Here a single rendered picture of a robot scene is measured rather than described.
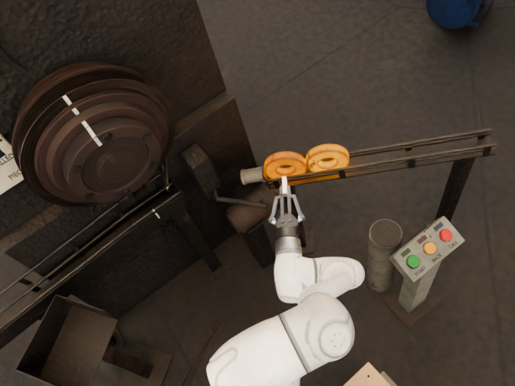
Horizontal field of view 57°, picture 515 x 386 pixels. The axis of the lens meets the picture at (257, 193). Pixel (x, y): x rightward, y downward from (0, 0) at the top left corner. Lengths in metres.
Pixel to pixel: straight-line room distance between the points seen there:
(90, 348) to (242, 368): 0.92
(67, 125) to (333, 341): 0.86
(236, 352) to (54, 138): 0.74
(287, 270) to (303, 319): 0.56
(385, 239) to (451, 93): 1.32
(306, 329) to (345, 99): 2.03
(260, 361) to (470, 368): 1.40
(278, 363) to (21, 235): 1.09
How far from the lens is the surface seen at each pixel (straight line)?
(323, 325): 0.96
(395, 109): 2.80
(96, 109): 1.34
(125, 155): 1.39
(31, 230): 1.78
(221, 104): 1.77
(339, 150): 1.68
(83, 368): 1.83
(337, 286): 1.37
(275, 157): 1.69
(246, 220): 1.89
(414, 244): 1.70
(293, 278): 1.53
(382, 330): 2.23
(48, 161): 1.40
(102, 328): 1.82
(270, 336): 0.99
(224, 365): 1.01
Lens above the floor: 2.16
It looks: 58 degrees down
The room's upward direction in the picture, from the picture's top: 19 degrees counter-clockwise
